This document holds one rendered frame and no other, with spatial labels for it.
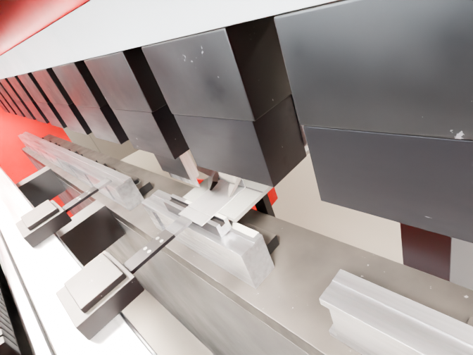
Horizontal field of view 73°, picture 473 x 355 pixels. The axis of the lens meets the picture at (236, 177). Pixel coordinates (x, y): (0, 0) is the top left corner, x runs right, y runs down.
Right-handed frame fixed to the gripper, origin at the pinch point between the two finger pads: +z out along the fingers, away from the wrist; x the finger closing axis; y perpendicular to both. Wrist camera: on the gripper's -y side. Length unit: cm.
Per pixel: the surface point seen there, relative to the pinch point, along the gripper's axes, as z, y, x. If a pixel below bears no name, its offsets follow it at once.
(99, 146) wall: 18, -96, -332
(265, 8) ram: -18.5, 30.8, 34.6
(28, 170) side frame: 35, -6, -215
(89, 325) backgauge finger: 22.4, 26.5, 5.1
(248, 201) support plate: 0.9, 0.0, 8.0
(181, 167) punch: -3.8, 14.4, 4.2
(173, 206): 6.4, 6.2, -8.3
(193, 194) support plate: 3.2, 2.5, -6.5
